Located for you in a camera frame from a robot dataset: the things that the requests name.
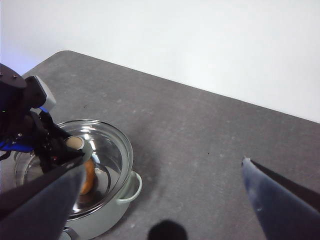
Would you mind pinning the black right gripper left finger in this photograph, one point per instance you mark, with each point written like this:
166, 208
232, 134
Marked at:
37, 210

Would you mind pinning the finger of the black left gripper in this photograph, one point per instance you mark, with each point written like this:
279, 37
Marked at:
60, 131
65, 153

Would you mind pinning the glass lid with green knob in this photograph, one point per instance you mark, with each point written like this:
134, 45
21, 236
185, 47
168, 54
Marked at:
112, 150

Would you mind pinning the pale green electric pot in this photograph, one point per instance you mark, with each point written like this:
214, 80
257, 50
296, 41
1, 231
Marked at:
105, 217

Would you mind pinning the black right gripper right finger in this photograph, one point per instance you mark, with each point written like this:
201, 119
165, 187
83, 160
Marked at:
282, 205

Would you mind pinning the brown potato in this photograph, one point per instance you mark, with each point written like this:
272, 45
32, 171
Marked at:
88, 177

